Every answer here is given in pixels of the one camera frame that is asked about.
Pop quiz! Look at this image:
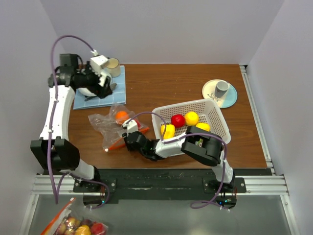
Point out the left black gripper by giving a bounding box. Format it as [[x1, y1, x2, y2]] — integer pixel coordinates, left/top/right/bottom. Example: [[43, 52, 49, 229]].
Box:
[[78, 62, 113, 99]]

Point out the small fake red fruit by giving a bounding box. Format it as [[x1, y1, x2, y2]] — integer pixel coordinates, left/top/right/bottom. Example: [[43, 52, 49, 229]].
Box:
[[135, 119, 141, 129]]

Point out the fake orange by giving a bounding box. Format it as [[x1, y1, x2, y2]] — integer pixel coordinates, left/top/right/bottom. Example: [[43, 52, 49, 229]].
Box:
[[115, 111, 130, 124]]

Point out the clear zip top bag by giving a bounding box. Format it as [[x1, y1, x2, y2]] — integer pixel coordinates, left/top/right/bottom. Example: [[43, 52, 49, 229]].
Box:
[[88, 103, 135, 152]]

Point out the fake yellow pepper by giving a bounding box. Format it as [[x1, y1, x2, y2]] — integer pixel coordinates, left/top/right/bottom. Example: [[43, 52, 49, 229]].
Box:
[[160, 124, 176, 140]]

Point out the fake red apple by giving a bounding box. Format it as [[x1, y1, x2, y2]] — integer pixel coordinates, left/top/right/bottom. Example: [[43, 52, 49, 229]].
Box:
[[171, 114, 185, 128]]

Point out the fake yellow lemon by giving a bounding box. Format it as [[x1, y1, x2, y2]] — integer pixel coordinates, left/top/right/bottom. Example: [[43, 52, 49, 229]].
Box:
[[184, 111, 199, 126]]

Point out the fake yellow pear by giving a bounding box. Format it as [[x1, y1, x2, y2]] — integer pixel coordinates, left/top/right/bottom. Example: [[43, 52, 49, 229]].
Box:
[[196, 122, 211, 132]]

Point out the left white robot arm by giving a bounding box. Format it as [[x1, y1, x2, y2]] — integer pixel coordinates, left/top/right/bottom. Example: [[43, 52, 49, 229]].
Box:
[[30, 53, 115, 192]]

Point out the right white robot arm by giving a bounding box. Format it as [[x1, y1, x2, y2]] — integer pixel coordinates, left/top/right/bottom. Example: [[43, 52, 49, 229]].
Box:
[[122, 126, 235, 192]]

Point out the white bowl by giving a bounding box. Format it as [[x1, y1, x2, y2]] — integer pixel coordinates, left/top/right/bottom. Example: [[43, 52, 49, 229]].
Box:
[[78, 74, 113, 98]]

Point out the metal spoon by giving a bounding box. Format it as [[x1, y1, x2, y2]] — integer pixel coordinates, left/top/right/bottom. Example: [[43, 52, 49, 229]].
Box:
[[84, 83, 116, 101]]

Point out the beige enamel mug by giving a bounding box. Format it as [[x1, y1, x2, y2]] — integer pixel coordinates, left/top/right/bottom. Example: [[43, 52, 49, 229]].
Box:
[[107, 58, 121, 77]]

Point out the blue checked cloth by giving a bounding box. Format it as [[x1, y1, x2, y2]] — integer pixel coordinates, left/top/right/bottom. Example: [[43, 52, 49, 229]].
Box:
[[73, 66, 126, 110]]

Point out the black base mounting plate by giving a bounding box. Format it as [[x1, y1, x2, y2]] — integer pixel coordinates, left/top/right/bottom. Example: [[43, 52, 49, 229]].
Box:
[[65, 168, 246, 210]]

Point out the white perforated plastic basket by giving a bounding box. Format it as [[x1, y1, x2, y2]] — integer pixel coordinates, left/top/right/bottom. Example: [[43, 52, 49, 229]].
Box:
[[152, 99, 231, 158]]

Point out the grey cup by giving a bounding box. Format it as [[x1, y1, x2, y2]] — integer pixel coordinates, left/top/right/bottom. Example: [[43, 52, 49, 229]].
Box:
[[215, 81, 229, 97]]

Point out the pink and blue plate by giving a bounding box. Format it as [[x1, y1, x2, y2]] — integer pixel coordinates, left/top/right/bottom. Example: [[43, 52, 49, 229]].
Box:
[[202, 79, 238, 108]]

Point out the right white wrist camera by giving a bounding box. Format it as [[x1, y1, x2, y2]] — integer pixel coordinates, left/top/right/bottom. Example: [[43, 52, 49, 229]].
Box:
[[122, 119, 138, 135]]

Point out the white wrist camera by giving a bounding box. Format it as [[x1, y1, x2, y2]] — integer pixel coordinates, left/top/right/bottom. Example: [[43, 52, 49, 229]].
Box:
[[122, 119, 138, 135], [90, 55, 109, 74]]

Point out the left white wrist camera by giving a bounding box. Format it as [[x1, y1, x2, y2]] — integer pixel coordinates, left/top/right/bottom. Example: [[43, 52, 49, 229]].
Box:
[[90, 55, 109, 74]]

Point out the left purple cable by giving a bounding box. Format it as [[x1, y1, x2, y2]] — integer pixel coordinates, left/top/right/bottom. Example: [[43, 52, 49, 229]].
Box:
[[47, 35, 98, 204]]

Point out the aluminium frame rail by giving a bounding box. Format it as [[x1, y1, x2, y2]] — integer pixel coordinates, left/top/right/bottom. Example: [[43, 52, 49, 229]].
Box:
[[31, 65, 300, 235]]

